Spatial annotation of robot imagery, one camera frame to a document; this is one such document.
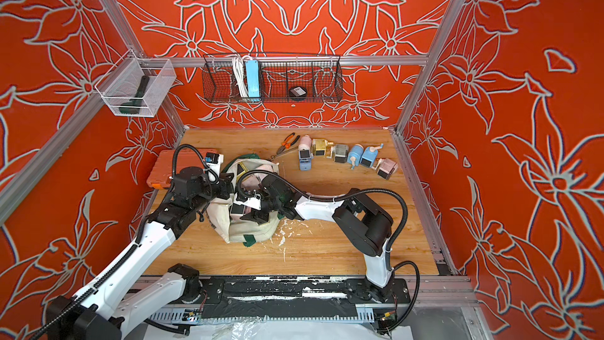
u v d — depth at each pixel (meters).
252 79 0.90
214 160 0.66
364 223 0.49
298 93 0.95
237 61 0.87
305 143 1.04
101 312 0.39
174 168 0.57
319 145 1.09
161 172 0.96
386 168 0.98
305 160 1.04
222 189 0.68
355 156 1.00
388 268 0.58
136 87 0.90
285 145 1.12
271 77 1.00
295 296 0.73
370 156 1.01
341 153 1.03
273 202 0.73
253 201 0.71
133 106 0.79
